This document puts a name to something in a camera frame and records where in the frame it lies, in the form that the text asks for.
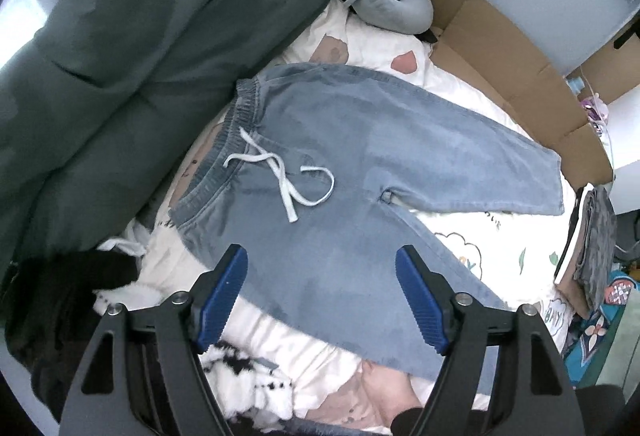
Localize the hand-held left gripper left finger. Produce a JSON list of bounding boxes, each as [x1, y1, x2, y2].
[[59, 243, 249, 436]]

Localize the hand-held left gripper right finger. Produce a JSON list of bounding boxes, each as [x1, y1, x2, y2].
[[395, 245, 585, 436]]

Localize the blue denim pants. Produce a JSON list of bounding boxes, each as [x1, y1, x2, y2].
[[171, 63, 565, 383]]

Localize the white black-spotted plush cloth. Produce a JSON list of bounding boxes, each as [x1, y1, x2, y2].
[[94, 280, 296, 434]]

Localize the black garment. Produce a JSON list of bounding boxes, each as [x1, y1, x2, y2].
[[4, 250, 140, 422]]

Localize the mottled grey folded garment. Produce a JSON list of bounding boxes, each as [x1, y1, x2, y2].
[[571, 185, 621, 314]]

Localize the teal floral cloth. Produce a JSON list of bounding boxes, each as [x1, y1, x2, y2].
[[562, 266, 640, 389]]

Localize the white printed blanket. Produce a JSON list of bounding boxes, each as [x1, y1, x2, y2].
[[95, 0, 583, 436]]

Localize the white box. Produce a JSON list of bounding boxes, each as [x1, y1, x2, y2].
[[607, 91, 640, 217]]

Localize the small purple toy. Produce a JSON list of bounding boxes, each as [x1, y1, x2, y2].
[[581, 95, 610, 129]]

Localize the flattened cardboard box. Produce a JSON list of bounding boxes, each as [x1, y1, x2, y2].
[[395, 0, 640, 189]]

